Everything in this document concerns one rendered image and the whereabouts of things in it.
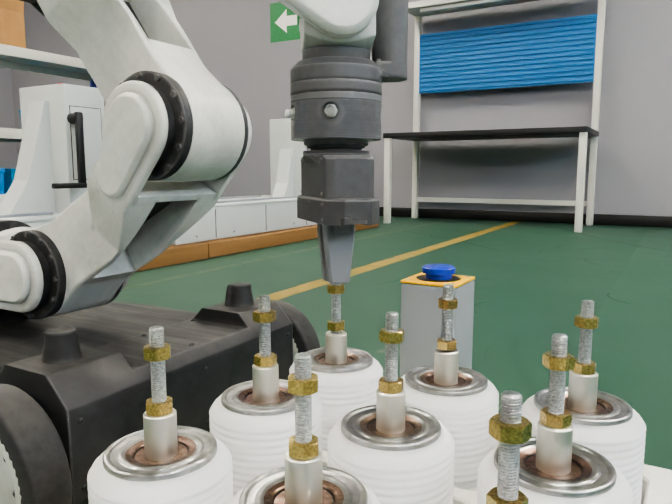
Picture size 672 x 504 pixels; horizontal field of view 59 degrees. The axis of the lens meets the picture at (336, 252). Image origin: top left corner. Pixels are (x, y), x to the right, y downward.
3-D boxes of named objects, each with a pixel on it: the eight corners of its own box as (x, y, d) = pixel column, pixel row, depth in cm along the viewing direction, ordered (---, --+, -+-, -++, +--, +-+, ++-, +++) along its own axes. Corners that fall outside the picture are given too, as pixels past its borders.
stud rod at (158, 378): (157, 438, 40) (152, 329, 39) (150, 433, 41) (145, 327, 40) (170, 434, 41) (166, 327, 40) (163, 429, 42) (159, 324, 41)
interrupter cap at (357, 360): (367, 351, 65) (367, 345, 65) (378, 374, 58) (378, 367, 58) (297, 353, 65) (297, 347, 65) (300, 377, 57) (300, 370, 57)
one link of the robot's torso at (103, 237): (-29, 266, 97) (120, 50, 74) (78, 252, 114) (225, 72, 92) (13, 347, 93) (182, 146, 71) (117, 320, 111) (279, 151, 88)
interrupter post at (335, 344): (346, 359, 63) (346, 329, 62) (349, 367, 60) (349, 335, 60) (323, 360, 62) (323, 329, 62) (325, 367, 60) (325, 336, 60)
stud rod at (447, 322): (447, 362, 56) (449, 283, 55) (453, 365, 55) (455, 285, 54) (438, 364, 55) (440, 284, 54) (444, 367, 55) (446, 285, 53)
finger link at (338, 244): (322, 283, 59) (322, 220, 58) (352, 281, 60) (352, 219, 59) (327, 286, 58) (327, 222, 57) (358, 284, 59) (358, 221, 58)
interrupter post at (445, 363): (461, 381, 56) (462, 347, 56) (456, 390, 54) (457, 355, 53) (435, 378, 57) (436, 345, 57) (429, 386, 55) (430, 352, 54)
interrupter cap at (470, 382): (492, 376, 57) (493, 369, 57) (481, 404, 51) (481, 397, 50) (416, 367, 60) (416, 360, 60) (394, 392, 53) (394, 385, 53)
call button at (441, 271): (416, 283, 72) (416, 266, 72) (429, 278, 76) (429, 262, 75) (448, 286, 70) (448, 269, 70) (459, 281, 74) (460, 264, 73)
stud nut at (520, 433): (529, 430, 29) (530, 414, 29) (533, 446, 27) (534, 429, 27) (487, 427, 29) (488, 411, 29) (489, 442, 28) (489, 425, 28)
